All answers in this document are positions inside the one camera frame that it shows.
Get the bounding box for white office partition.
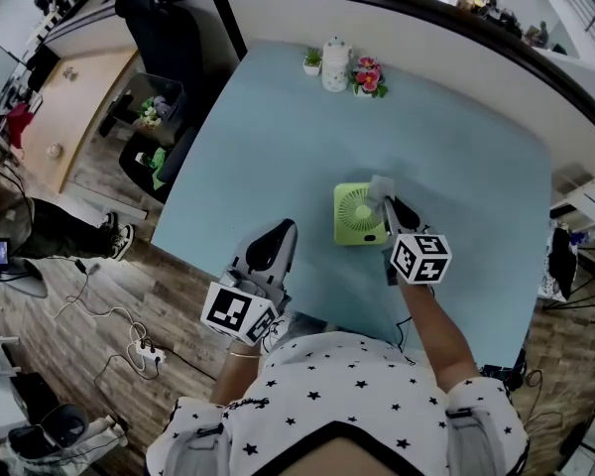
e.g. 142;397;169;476
42;0;595;187

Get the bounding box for green cloth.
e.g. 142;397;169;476
148;147;170;191

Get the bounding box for black backpack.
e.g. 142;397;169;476
7;403;89;451

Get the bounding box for person's left forearm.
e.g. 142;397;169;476
209;338;265;409

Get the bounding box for pink potted flowers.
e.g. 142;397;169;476
348;56;390;100

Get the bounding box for black hanging bag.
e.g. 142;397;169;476
546;225;580;302

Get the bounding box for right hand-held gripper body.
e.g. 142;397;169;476
383;195;453;287

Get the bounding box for grey cloth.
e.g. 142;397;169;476
368;175;398;213

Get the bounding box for white floral teapot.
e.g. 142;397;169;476
320;36;355;94

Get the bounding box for white power strip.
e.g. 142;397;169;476
133;338;169;367

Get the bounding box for black office chair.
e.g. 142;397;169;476
113;0;205;204

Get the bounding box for light wooden desk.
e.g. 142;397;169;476
20;46;141;193

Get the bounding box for white star-print shirt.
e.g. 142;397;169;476
145;331;531;476

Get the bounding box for green square fan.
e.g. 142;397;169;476
332;181;394;248

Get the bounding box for white cable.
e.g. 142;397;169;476
53;265;148;374

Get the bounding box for small green potted plant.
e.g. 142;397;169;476
301;46;325;78

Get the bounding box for clear plastic storage bin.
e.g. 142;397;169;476
127;71;188;149

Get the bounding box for person's right forearm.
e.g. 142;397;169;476
400;279;480;394

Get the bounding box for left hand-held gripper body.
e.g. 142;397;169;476
200;219;293;347

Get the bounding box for red cloth item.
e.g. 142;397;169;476
5;101;32;149

